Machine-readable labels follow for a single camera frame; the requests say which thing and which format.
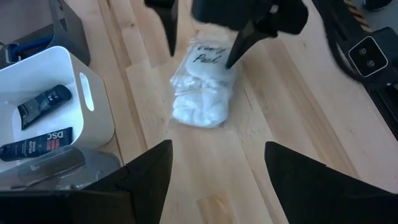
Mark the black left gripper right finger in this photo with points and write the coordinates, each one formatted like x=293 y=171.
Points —
x=311 y=193

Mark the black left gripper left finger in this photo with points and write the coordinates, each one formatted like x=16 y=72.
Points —
x=124 y=193

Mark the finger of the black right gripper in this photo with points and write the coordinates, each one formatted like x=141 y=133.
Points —
x=169 y=25
x=245 y=40

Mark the clear bag handwritten variety pack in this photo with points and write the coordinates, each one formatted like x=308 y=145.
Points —
x=202 y=93

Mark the black DSC shave butter tube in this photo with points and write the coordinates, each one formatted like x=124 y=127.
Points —
x=37 y=144

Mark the black squeeze tube with cap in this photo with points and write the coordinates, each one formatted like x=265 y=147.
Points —
x=43 y=104

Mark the blue disposable razor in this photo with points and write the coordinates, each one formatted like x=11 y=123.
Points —
x=28 y=46

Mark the gray plastic bin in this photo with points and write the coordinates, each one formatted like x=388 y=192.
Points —
x=68 y=28

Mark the white plastic bin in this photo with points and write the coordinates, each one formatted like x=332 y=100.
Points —
x=31 y=71

